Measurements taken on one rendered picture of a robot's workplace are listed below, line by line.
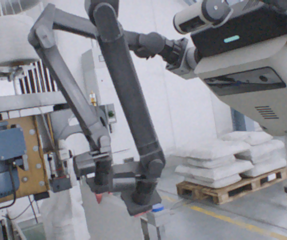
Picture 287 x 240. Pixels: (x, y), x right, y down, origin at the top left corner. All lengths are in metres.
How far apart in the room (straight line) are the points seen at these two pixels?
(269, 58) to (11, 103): 0.84
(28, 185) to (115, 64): 0.86
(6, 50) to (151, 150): 0.66
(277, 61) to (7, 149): 0.84
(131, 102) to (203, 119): 6.12
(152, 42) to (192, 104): 5.52
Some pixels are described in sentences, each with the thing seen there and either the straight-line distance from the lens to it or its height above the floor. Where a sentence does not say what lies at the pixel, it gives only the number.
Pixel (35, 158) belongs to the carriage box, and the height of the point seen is 1.17.
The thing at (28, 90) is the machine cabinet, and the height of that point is 1.64.
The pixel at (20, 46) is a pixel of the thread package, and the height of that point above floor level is 1.57.
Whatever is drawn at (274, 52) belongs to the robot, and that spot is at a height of 1.39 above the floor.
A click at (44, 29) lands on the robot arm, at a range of 1.12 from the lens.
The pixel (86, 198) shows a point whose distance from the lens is 1.47.
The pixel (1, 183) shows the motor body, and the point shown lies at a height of 1.13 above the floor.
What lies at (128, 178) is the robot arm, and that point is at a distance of 0.89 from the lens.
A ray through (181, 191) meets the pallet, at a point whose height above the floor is 0.04.
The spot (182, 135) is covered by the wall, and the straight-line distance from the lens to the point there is 6.59.
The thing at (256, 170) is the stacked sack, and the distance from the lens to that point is 4.46.
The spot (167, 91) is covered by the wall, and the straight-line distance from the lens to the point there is 6.44.
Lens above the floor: 1.34
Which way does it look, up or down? 4 degrees down
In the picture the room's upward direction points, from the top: 10 degrees counter-clockwise
